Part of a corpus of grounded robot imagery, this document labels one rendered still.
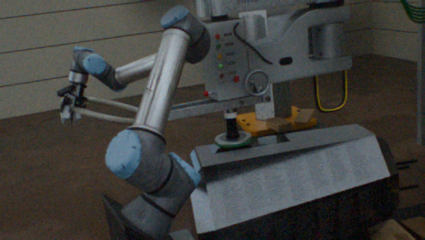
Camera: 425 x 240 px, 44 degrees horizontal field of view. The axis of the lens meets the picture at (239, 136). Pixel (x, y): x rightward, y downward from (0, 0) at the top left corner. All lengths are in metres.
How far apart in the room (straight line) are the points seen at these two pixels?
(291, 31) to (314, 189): 0.87
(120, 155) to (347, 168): 1.51
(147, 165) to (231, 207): 1.03
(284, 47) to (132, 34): 6.10
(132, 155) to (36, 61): 7.14
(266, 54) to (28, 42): 6.24
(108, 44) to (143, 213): 7.10
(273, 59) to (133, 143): 1.39
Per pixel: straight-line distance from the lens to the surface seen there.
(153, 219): 1.83
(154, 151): 1.75
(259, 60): 2.88
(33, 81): 8.85
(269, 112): 3.71
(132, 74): 2.41
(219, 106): 2.88
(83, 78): 2.59
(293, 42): 2.96
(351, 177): 2.88
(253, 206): 2.70
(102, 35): 8.80
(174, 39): 2.00
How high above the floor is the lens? 1.83
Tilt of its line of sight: 18 degrees down
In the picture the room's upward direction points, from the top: 6 degrees counter-clockwise
